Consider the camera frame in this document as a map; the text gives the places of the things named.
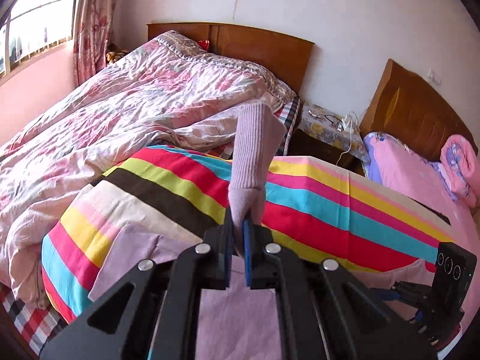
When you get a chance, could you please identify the lilac knit pants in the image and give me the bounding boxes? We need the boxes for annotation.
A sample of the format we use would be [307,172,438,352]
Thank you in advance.
[88,101,436,360]

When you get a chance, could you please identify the rainbow striped blanket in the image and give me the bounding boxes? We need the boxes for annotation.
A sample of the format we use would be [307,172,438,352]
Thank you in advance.
[41,145,452,322]

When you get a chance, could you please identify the red checked bed sheet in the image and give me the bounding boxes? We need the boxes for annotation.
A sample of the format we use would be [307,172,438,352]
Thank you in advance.
[1,284,68,359]

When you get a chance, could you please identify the pink bed sheet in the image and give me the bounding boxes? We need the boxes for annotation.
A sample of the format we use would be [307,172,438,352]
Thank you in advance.
[362,130,480,350]

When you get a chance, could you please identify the rolled pink floral duvet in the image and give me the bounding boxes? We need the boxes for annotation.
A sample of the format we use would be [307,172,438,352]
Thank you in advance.
[440,134,479,208]

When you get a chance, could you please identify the floral nightstand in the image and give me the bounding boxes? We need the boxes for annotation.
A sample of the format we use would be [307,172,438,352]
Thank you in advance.
[287,103,370,170]

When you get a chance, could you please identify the eyeglasses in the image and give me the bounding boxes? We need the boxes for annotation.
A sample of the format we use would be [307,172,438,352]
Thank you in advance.
[308,110,342,128]

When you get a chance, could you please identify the dark wooden headboard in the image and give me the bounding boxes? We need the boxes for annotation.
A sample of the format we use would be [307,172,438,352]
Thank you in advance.
[360,58,479,161]

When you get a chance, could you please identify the pink floral quilt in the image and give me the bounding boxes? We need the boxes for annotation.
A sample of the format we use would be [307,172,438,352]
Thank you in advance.
[1,30,296,308]

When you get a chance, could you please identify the light wooden headboard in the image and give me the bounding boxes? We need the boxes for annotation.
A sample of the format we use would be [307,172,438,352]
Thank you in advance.
[147,22,314,93]

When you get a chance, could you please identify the pink floral curtain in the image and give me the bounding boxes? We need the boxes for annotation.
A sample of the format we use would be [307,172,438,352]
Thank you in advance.
[73,0,117,86]

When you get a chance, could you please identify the white charger with cable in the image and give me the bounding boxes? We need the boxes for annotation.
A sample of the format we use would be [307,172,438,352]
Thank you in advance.
[336,112,366,168]

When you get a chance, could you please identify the white wall socket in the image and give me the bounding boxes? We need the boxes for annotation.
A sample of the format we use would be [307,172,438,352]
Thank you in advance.
[427,68,442,86]

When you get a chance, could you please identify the window frame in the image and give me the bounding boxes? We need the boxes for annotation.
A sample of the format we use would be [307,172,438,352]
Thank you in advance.
[1,0,77,77]

